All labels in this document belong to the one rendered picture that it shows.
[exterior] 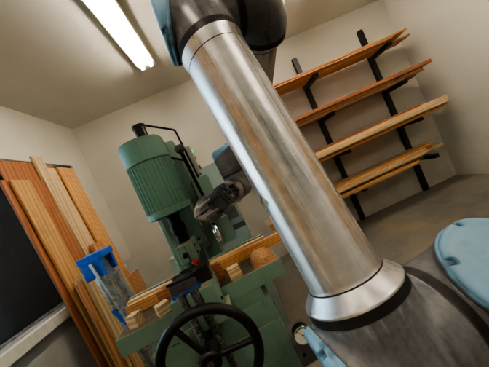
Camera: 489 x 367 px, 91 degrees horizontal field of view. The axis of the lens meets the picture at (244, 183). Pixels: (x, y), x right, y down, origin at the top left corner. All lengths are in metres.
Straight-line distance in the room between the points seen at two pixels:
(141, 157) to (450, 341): 0.90
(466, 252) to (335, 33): 3.84
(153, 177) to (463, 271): 0.85
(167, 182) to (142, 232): 2.63
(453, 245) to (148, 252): 3.39
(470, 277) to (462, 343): 0.08
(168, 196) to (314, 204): 0.68
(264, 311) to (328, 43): 3.62
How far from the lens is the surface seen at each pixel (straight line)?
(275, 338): 1.00
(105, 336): 2.40
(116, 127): 3.68
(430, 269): 0.44
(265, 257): 0.90
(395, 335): 0.37
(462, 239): 0.45
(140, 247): 3.60
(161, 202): 0.93
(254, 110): 0.36
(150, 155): 0.95
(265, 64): 0.62
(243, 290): 0.91
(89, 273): 1.84
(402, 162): 3.46
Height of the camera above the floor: 1.21
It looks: 2 degrees down
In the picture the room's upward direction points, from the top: 24 degrees counter-clockwise
